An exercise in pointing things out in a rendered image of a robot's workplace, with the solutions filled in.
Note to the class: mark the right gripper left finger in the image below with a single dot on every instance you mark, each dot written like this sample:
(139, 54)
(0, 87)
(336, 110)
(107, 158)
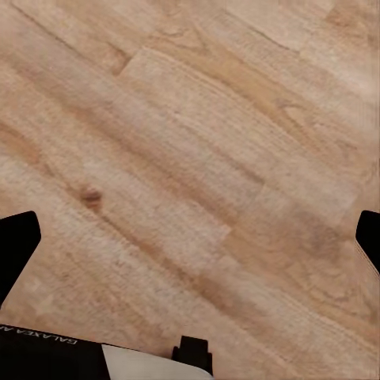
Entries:
(19, 237)

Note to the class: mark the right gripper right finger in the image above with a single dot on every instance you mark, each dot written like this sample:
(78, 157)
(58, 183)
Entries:
(368, 235)

